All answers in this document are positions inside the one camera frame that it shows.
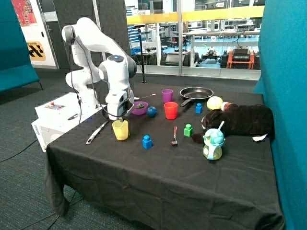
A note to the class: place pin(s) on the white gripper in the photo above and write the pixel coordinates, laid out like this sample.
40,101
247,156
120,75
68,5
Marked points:
119,103

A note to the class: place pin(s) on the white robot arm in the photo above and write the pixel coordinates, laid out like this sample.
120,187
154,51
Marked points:
100,58

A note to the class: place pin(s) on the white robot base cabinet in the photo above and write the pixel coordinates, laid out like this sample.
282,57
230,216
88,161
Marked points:
59,116

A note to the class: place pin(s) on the yellow plastic cup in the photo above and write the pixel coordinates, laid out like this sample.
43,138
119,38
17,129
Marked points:
121,129

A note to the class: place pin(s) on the purple plastic bowl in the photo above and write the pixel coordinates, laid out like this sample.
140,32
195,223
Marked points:
140,111

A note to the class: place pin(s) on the blue ball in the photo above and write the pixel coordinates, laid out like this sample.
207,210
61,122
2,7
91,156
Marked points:
151,111

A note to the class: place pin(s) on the large blue block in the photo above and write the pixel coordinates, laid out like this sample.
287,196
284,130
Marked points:
147,142

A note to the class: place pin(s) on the black ladle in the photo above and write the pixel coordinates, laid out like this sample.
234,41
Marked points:
99,128

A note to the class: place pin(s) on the red plastic cup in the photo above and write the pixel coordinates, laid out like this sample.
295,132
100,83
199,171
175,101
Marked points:
170,110

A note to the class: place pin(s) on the purple plastic cup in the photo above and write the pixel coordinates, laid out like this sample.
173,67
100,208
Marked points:
167,95

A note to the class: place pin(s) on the black tablecloth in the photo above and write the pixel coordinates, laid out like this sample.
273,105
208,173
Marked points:
166,187

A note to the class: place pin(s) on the metal fork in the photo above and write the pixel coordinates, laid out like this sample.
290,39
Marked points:
174,141

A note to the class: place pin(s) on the green toy block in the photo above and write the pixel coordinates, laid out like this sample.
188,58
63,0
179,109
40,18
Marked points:
188,130

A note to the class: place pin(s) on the black frying pan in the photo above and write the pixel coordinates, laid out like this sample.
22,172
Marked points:
195,95

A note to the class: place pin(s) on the small blue block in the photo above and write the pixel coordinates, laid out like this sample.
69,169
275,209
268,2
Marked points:
198,108

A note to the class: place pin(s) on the yellow green ball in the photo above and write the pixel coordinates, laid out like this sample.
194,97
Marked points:
214,102

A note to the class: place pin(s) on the turquoise toy bottle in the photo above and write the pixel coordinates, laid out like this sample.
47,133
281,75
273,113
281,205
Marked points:
213,142

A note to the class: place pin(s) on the black tripod stand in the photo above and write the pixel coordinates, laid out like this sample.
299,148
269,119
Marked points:
138,27

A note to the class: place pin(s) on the yellow black sign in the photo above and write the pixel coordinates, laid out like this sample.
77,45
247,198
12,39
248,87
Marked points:
36,51

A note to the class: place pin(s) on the teal sofa left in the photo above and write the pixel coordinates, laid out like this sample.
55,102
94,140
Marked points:
16,69

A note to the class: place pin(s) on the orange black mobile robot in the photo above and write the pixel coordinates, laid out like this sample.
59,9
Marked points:
240,57

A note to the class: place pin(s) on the brown plush toy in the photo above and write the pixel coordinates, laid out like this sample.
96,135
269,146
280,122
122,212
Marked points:
239,120

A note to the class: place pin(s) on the red poster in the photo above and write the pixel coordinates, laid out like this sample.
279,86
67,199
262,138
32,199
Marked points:
24,12

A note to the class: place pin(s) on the teal partition right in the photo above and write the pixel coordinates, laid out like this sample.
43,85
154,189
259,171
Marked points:
283,83

